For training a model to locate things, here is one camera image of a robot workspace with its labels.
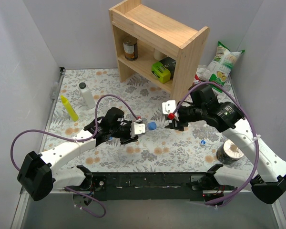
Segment blue bottle cap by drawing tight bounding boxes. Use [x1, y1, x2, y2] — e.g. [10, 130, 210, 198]
[147, 122, 157, 130]

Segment clear plastic bottle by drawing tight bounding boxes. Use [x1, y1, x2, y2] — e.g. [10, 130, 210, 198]
[102, 98, 115, 113]

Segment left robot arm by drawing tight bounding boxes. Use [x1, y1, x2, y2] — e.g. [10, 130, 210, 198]
[17, 107, 146, 201]

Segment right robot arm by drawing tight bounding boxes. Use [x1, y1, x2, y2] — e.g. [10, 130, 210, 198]
[162, 82, 286, 207]

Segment white bottle black cap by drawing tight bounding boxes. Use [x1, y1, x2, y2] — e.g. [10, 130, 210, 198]
[79, 82, 96, 109]

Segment yellow squeeze bottle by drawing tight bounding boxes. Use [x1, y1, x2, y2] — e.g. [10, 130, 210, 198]
[60, 95, 79, 122]

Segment red snack packet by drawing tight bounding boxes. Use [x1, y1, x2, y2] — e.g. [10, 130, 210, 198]
[193, 74, 201, 85]

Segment green and black box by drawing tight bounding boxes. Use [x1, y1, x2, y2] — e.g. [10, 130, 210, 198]
[151, 57, 176, 83]

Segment green chips bag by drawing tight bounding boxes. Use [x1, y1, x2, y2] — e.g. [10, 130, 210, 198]
[196, 41, 245, 87]

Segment white cup on shelf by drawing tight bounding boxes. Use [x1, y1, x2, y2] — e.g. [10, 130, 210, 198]
[153, 49, 167, 61]

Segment wooden shelf unit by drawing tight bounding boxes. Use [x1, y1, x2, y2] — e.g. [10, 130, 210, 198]
[109, 0, 210, 101]

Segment tin can on shelf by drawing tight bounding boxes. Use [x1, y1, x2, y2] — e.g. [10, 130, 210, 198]
[123, 36, 138, 61]

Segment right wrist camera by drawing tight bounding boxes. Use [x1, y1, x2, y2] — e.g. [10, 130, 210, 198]
[162, 100, 176, 115]

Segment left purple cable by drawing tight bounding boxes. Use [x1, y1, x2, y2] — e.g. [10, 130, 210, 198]
[10, 94, 141, 171]

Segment purple cable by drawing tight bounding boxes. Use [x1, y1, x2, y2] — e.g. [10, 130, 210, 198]
[171, 82, 261, 206]
[10, 94, 141, 171]

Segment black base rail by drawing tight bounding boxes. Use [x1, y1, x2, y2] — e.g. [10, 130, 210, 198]
[73, 172, 233, 202]

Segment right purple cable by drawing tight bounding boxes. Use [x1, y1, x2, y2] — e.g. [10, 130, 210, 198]
[171, 82, 261, 206]

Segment aluminium frame rail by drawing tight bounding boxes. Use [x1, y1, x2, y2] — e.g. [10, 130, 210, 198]
[228, 188, 286, 229]

